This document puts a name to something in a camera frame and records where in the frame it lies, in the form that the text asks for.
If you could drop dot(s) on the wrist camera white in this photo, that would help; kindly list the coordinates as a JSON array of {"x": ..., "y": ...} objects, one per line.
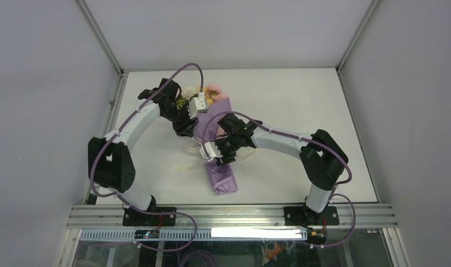
[
  {"x": 197, "y": 105},
  {"x": 210, "y": 152}
]

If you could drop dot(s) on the white led light bar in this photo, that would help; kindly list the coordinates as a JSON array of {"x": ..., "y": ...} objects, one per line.
[{"x": 245, "y": 233}]

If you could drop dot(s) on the pink fake flower stem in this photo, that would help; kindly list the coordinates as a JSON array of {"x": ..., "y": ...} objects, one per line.
[{"x": 215, "y": 92}]

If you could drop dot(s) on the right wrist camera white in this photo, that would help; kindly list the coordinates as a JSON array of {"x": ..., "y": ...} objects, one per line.
[{"x": 210, "y": 152}]

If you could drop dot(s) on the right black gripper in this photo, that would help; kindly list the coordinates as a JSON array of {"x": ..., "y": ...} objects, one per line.
[{"x": 225, "y": 159}]

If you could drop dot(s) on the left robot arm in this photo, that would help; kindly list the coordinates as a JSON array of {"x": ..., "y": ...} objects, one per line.
[{"x": 110, "y": 164}]

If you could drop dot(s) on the aluminium front rail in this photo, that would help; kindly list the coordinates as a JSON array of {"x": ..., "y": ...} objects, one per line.
[{"x": 265, "y": 216}]

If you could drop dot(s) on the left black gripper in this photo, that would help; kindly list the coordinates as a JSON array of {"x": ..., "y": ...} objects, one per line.
[{"x": 186, "y": 128}]

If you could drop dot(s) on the pink purple wrapping paper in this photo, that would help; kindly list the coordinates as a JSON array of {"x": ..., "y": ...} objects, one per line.
[{"x": 207, "y": 130}]

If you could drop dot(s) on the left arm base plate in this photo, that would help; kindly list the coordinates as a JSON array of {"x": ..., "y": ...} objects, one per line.
[{"x": 135, "y": 218}]

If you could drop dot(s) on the white fake flower stem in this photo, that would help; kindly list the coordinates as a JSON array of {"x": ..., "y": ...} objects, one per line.
[{"x": 190, "y": 92}]

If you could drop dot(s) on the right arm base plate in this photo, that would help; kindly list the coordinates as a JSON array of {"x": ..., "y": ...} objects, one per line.
[{"x": 303, "y": 216}]

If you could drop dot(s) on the cream ribbon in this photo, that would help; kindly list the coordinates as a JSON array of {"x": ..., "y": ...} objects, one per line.
[{"x": 240, "y": 157}]

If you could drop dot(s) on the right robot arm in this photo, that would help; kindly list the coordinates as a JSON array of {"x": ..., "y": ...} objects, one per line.
[{"x": 322, "y": 158}]

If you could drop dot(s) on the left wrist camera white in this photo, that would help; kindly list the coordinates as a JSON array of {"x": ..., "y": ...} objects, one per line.
[{"x": 197, "y": 105}]

